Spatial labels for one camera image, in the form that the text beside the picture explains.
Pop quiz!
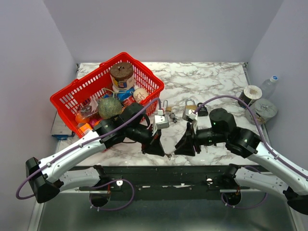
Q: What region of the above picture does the large brass padlock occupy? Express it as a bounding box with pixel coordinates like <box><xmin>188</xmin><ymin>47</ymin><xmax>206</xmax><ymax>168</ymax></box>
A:
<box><xmin>185</xmin><ymin>99</ymin><xmax>197</xmax><ymax>111</ymax></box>

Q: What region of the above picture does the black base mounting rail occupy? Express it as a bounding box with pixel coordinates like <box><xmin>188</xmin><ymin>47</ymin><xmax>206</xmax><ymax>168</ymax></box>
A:
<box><xmin>48</xmin><ymin>165</ymin><xmax>251</xmax><ymax>202</ymax></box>

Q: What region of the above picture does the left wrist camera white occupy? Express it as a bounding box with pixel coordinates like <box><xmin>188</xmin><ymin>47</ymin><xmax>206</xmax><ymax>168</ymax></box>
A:
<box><xmin>152</xmin><ymin>109</ymin><xmax>169</xmax><ymax>135</ymax></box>

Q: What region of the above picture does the brown-lid ice cream cup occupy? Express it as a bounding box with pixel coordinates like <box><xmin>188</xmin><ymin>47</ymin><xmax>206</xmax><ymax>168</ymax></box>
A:
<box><xmin>110</xmin><ymin>62</ymin><xmax>135</xmax><ymax>90</ymax></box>

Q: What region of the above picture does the orange fruit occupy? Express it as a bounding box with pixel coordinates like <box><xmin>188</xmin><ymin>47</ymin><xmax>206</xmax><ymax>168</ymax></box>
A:
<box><xmin>75</xmin><ymin>113</ymin><xmax>90</xmax><ymax>124</ymax></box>

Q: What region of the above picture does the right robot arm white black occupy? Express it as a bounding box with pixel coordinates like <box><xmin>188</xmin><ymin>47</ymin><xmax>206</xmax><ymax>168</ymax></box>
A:
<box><xmin>175</xmin><ymin>108</ymin><xmax>308</xmax><ymax>215</ymax></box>

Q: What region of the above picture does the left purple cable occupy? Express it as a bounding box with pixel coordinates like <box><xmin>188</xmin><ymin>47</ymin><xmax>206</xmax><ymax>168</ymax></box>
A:
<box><xmin>15</xmin><ymin>97</ymin><xmax>162</xmax><ymax>212</ymax></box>

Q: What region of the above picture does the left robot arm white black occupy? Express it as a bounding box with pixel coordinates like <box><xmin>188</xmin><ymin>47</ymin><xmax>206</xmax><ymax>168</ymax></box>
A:
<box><xmin>26</xmin><ymin>103</ymin><xmax>169</xmax><ymax>203</ymax></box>

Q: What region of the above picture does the grey-wrapped toilet paper roll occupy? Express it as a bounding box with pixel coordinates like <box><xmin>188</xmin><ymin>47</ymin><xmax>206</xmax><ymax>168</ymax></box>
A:
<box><xmin>245</xmin><ymin>98</ymin><xmax>278</xmax><ymax>125</ymax></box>

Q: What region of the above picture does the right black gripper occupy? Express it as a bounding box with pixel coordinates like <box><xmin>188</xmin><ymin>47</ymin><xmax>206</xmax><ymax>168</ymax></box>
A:
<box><xmin>174</xmin><ymin>121</ymin><xmax>227</xmax><ymax>157</ymax></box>

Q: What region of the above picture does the green netted melon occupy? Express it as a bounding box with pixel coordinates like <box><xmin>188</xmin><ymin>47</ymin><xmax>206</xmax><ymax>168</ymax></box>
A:
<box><xmin>98</xmin><ymin>97</ymin><xmax>122</xmax><ymax>119</ymax></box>

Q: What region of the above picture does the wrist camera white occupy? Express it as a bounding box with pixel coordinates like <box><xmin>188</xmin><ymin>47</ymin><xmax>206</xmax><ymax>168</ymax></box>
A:
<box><xmin>182</xmin><ymin>109</ymin><xmax>198</xmax><ymax>131</ymax></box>
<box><xmin>152</xmin><ymin>109</ymin><xmax>169</xmax><ymax>135</ymax></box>

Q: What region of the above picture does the red plastic shopping basket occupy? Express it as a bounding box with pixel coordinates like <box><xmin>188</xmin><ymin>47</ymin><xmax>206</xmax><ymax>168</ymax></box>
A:
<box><xmin>50</xmin><ymin>52</ymin><xmax>166</xmax><ymax>153</ymax></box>

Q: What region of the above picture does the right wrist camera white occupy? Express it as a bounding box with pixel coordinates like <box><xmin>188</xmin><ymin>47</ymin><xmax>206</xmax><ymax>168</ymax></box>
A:
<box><xmin>182</xmin><ymin>109</ymin><xmax>198</xmax><ymax>131</ymax></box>

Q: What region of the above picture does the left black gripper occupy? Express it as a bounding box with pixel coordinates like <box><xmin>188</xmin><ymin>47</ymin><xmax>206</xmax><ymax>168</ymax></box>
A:
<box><xmin>126</xmin><ymin>124</ymin><xmax>165</xmax><ymax>157</ymax></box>

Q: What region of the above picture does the small brass padlock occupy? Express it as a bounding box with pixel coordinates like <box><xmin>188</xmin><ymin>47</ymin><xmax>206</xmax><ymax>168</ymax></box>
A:
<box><xmin>163</xmin><ymin>100</ymin><xmax>172</xmax><ymax>113</ymax></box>

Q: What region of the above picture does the orange snack box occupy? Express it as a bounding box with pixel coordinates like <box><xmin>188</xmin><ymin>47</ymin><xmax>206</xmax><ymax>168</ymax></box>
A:
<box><xmin>77</xmin><ymin>123</ymin><xmax>92</xmax><ymax>137</ymax></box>

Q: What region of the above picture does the black padlock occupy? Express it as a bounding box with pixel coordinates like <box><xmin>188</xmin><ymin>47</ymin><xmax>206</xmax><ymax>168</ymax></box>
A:
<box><xmin>198</xmin><ymin>105</ymin><xmax>208</xmax><ymax>117</ymax></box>

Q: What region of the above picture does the clear plastic water bottle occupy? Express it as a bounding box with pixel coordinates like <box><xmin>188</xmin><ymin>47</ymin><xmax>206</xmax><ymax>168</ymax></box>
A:
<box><xmin>259</xmin><ymin>76</ymin><xmax>279</xmax><ymax>99</ymax></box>

